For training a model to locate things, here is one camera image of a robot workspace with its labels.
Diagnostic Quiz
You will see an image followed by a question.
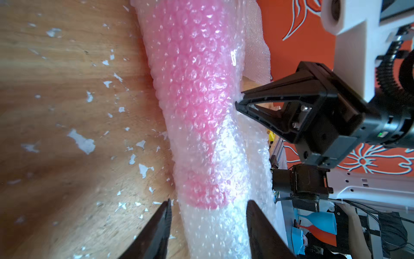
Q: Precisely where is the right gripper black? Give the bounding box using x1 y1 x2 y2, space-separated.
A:
235 62 414 168

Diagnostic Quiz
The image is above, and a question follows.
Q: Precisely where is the pink glass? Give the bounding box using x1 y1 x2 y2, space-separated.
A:
131 1 277 259

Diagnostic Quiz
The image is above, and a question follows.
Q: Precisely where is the yellow tape measure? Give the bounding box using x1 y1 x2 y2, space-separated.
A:
267 130 277 146

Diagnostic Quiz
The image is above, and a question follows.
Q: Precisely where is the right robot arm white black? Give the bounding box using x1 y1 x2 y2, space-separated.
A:
235 62 414 207

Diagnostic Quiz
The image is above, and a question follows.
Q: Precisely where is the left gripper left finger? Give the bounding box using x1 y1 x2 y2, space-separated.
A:
119 199 172 259

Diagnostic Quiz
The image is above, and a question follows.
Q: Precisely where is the bubble wrap sheet clear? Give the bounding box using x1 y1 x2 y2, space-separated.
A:
243 1 272 85

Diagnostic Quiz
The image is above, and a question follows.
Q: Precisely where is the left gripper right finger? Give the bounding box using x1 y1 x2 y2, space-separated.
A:
246 200 296 259

